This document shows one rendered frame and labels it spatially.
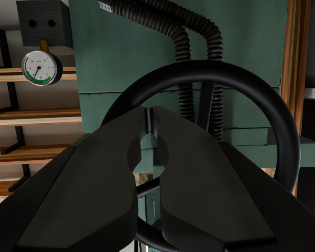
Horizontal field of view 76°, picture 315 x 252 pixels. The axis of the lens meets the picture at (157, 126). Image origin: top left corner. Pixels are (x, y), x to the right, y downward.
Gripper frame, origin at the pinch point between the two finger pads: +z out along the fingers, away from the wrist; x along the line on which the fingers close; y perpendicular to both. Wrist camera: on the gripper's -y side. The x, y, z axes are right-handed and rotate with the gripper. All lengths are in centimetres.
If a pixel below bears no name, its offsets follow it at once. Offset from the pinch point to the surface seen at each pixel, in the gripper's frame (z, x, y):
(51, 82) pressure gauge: 25.5, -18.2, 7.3
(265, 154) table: 25.2, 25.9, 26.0
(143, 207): 44, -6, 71
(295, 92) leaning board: 136, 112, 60
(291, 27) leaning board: 148, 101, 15
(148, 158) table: 25.3, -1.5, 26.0
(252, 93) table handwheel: 13.2, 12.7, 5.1
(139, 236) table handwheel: 6.0, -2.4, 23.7
